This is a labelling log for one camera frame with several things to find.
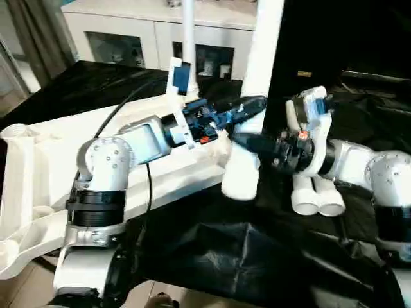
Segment white plastic table top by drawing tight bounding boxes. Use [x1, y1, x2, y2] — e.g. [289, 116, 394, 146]
[0, 93, 235, 281]

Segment black mat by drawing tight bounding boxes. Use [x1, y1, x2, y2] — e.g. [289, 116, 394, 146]
[0, 59, 411, 308]

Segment white cabinet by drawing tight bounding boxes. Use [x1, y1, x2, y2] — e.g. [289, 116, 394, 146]
[61, 0, 259, 79]

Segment grey curtain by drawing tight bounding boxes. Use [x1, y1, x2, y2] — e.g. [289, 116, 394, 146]
[5, 0, 79, 87]

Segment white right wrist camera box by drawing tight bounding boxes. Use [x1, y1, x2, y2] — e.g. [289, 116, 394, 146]
[284, 86, 336, 179]

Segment silver metal rail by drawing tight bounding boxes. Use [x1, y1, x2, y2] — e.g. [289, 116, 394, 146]
[340, 69, 411, 84]

